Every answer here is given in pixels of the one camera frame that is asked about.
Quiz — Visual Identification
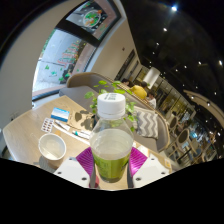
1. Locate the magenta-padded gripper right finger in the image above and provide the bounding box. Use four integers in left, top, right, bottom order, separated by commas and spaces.
127, 146, 171, 189

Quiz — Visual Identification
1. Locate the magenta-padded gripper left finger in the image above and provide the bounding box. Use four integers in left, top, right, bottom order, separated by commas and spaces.
53, 146, 97, 189

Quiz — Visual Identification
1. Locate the clear bottle with green label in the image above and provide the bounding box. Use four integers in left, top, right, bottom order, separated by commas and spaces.
89, 92, 135, 184

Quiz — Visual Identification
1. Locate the brown paper cup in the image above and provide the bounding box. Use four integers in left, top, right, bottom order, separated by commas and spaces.
37, 133, 68, 168

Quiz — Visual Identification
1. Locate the white tube with green cap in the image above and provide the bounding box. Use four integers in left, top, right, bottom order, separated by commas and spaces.
71, 129, 91, 140

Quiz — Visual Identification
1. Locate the group of wooden dining chairs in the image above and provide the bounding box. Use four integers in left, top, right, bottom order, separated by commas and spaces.
164, 109, 218, 164

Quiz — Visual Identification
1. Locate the grey white chevron pillow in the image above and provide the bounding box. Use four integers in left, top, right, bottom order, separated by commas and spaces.
133, 108, 160, 140

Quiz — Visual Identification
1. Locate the pill blister pack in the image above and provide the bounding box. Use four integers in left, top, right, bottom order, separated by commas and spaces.
40, 117, 55, 133

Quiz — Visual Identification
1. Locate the blue white card box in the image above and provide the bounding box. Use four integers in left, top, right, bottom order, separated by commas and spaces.
50, 107, 71, 123

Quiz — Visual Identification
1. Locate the person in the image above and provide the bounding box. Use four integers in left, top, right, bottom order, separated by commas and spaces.
129, 81, 148, 100
146, 90, 158, 109

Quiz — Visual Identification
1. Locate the grey curved sofa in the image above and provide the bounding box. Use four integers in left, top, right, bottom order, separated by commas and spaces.
59, 71, 172, 153

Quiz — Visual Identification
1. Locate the green potted plant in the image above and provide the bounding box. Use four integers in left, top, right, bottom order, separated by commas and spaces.
83, 79, 139, 133

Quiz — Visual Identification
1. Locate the group of ceiling spotlights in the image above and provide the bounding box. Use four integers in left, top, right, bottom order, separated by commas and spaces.
146, 4, 224, 108

